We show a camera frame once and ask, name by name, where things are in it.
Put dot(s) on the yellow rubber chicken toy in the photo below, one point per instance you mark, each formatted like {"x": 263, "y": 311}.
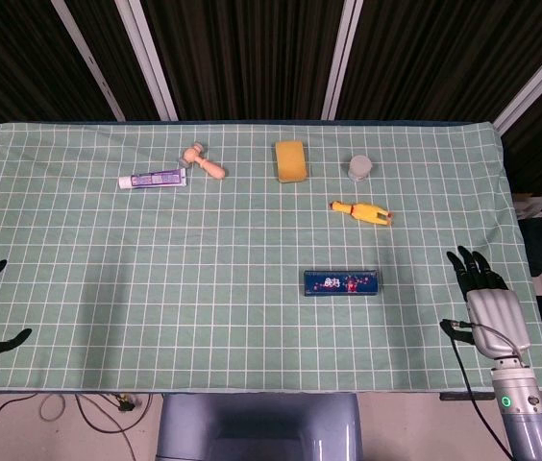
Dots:
{"x": 364, "y": 211}

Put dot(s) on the white purple toothpaste tube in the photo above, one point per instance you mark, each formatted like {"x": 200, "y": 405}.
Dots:
{"x": 153, "y": 179}

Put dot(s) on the blue rectangular box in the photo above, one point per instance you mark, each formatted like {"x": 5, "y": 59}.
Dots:
{"x": 343, "y": 283}

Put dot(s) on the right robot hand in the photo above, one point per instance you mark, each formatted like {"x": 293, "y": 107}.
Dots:
{"x": 494, "y": 317}

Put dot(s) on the small grey cup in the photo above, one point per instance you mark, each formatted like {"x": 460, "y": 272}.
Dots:
{"x": 361, "y": 165}

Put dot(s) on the white slanted post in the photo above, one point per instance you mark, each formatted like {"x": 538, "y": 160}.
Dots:
{"x": 148, "y": 62}
{"x": 89, "y": 62}
{"x": 540, "y": 79}
{"x": 342, "y": 62}

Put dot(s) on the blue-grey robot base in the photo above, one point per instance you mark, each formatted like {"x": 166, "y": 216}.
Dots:
{"x": 256, "y": 427}

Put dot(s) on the green checked tablecloth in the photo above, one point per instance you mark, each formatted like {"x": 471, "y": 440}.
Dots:
{"x": 204, "y": 269}

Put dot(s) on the black power plug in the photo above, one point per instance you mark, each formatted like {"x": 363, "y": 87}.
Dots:
{"x": 127, "y": 403}

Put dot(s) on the wooden toy mallet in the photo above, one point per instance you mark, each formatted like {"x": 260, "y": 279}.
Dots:
{"x": 206, "y": 165}

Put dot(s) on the yellow sponge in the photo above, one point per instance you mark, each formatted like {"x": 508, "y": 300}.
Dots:
{"x": 291, "y": 161}

